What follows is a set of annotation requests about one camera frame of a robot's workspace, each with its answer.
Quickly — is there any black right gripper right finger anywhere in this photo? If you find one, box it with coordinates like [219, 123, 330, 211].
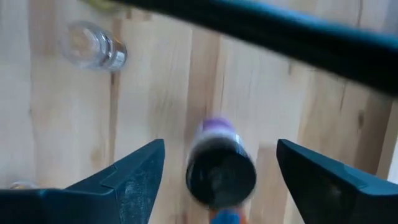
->
[276, 139, 398, 224]

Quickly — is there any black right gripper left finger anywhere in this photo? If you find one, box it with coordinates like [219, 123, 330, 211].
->
[0, 138, 166, 224]

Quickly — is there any black-lidded blue-label spice jar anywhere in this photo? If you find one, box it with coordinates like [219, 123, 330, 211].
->
[208, 207, 249, 224]

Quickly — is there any black-lidded purple-label spice jar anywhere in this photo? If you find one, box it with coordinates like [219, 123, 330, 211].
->
[185, 117, 258, 210]

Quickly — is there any small cork-topped glass jar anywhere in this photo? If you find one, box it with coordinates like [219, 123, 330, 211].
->
[58, 20, 128, 73]

